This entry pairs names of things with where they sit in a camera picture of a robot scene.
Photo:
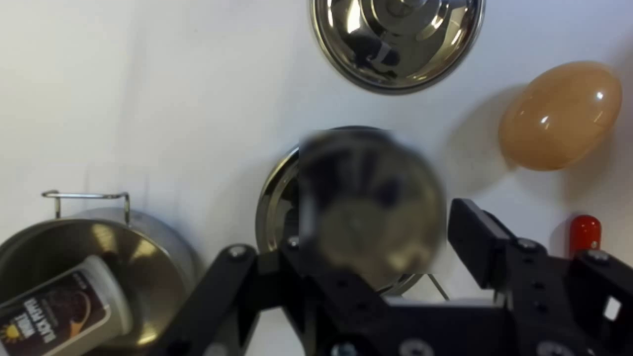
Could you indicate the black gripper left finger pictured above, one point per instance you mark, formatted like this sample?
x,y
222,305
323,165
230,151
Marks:
x,y
287,263

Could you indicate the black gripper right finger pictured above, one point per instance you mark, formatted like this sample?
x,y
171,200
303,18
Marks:
x,y
481,242

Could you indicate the steel lid with knob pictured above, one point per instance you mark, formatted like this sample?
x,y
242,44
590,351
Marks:
x,y
396,46

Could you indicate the small steel lidded pot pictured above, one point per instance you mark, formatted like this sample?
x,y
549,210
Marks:
x,y
367,196

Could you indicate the beige egg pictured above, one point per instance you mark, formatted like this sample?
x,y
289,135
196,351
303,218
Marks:
x,y
560,115

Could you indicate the small steel pot with bottle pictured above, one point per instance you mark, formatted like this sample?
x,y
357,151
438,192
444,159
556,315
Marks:
x,y
153,263

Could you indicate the small bottle with dark label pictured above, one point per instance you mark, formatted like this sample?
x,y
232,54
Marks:
x,y
66,315

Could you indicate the red-handled fork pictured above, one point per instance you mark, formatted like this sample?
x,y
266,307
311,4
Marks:
x,y
584,234

